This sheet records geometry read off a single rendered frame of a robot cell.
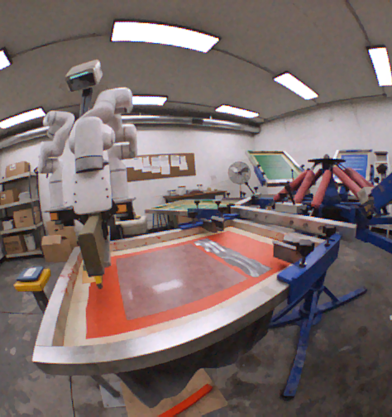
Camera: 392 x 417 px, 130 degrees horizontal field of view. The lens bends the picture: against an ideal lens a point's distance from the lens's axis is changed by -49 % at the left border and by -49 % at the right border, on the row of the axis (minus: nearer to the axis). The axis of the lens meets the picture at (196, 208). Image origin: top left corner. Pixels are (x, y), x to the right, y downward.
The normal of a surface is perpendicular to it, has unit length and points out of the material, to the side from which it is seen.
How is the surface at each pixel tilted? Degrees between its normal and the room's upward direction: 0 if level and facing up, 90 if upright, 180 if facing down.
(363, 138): 90
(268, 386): 0
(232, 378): 0
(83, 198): 95
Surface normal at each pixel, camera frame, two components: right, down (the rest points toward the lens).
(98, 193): 0.52, 0.14
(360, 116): -0.89, 0.14
